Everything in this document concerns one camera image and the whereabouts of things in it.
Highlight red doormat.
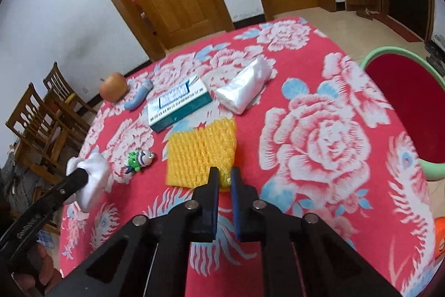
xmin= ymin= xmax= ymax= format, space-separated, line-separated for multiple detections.
xmin=377 ymin=13 xmax=423 ymax=42

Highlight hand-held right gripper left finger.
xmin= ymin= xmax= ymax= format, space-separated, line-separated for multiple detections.
xmin=45 ymin=168 xmax=220 ymax=297

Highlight wooden chair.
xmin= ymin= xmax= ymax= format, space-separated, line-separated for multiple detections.
xmin=5 ymin=83 xmax=87 ymax=176
xmin=43 ymin=62 xmax=98 ymax=131

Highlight green toy figure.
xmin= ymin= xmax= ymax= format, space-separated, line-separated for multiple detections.
xmin=125 ymin=150 xmax=156 ymax=176

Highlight red bucket with green rim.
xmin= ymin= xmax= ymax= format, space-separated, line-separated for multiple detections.
xmin=360 ymin=46 xmax=445 ymax=181

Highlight blue curved toy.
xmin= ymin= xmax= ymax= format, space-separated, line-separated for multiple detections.
xmin=124 ymin=78 xmax=154 ymax=112

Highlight teal and white box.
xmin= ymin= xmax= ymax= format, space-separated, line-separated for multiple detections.
xmin=147 ymin=75 xmax=212 ymax=133

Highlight grey shoes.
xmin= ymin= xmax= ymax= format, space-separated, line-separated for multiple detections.
xmin=426 ymin=40 xmax=445 ymax=75

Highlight person's left hand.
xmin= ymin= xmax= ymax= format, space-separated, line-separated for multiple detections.
xmin=12 ymin=245 xmax=61 ymax=294

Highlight orange plastic stool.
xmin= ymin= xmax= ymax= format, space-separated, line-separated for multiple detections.
xmin=433 ymin=217 xmax=445 ymax=263

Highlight red floral tablecloth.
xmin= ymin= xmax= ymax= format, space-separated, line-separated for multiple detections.
xmin=59 ymin=17 xmax=442 ymax=297

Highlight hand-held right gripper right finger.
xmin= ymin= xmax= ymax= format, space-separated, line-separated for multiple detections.
xmin=231 ymin=168 xmax=400 ymax=297

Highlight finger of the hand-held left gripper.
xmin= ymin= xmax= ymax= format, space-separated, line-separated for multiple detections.
xmin=35 ymin=169 xmax=88 ymax=214

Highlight white plastic bag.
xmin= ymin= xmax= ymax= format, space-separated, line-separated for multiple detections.
xmin=213 ymin=57 xmax=277 ymax=115

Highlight white sock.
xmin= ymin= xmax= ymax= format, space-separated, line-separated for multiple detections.
xmin=66 ymin=154 xmax=111 ymax=210

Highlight red apple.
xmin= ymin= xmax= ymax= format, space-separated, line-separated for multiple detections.
xmin=99 ymin=72 xmax=127 ymax=102

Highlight yellow foam net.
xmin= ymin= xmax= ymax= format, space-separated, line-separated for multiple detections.
xmin=166 ymin=118 xmax=237 ymax=191

